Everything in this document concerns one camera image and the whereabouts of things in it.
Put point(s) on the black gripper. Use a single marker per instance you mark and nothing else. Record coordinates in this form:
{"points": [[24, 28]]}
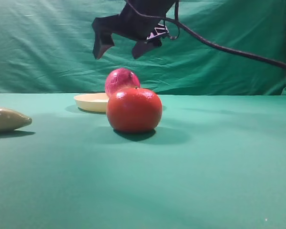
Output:
{"points": [[140, 17]]}

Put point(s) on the dark red apple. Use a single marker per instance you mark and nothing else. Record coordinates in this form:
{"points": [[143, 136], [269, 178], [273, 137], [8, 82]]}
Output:
{"points": [[120, 78]]}

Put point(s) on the olive green elongated fruit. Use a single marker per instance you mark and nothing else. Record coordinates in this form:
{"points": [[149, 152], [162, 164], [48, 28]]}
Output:
{"points": [[11, 120]]}

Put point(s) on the orange-red tangerine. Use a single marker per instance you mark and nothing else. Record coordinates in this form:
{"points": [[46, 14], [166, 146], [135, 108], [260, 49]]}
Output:
{"points": [[134, 110]]}

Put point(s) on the yellow plate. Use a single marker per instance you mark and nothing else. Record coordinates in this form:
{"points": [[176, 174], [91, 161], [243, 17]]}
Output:
{"points": [[96, 102]]}

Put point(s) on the green backdrop cloth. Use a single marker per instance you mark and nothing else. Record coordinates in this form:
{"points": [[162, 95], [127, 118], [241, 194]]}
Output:
{"points": [[46, 47]]}

